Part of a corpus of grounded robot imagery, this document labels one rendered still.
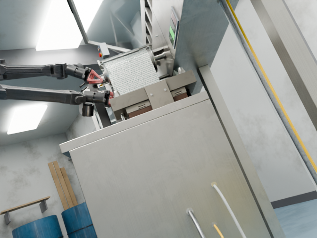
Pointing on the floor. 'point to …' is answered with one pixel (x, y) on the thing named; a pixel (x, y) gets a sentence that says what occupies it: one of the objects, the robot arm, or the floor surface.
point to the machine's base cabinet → (167, 180)
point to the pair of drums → (79, 217)
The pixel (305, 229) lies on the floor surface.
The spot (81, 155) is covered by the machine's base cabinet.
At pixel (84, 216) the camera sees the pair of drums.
